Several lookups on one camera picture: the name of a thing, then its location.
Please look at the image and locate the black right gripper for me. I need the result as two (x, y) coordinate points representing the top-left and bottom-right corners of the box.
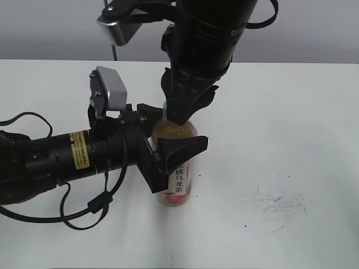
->
(161, 16), (233, 125)

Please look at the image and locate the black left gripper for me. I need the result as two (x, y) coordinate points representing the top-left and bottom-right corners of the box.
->
(88, 103), (209, 193)

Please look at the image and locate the oolong tea bottle pink label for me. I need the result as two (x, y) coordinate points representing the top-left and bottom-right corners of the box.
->
(150, 102), (197, 207)

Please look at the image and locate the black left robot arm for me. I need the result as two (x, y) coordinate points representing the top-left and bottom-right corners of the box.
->
(1, 104), (208, 205)

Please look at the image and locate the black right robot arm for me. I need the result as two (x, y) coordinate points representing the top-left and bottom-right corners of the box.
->
(161, 1), (256, 125)

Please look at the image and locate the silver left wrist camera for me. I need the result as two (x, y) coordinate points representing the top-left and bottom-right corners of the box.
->
(90, 66), (127, 119)

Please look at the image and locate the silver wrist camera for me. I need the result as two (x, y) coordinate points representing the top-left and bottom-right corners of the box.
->
(90, 66), (127, 119)
(96, 9), (148, 47)

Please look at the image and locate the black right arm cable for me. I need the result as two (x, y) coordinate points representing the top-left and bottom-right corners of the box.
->
(245, 0), (279, 30)

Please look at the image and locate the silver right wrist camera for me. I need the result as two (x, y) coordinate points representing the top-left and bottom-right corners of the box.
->
(96, 9), (148, 47)

